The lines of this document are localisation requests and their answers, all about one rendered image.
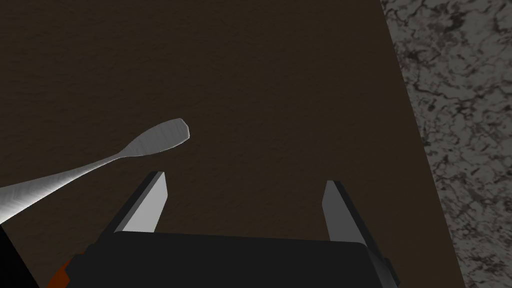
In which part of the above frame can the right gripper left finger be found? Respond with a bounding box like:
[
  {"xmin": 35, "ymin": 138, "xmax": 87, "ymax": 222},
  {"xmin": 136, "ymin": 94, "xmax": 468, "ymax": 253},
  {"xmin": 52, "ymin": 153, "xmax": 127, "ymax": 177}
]
[{"xmin": 104, "ymin": 171, "xmax": 169, "ymax": 235}]

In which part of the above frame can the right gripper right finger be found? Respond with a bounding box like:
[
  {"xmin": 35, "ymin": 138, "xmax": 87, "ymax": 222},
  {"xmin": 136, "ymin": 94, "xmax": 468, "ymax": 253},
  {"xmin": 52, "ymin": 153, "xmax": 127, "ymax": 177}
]
[{"xmin": 321, "ymin": 179, "xmax": 386, "ymax": 265}]

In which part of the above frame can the dark brown table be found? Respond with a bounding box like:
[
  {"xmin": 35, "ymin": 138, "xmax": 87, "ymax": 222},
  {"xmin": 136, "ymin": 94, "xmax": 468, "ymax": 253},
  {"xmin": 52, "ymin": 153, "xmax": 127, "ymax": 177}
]
[{"xmin": 0, "ymin": 0, "xmax": 467, "ymax": 288}]

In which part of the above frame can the silver metal cutlery handle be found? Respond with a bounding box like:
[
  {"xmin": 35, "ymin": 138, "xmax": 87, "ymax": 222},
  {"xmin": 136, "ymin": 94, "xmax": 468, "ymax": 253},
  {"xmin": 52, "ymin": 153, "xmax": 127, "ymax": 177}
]
[{"xmin": 0, "ymin": 117, "xmax": 191, "ymax": 225}]

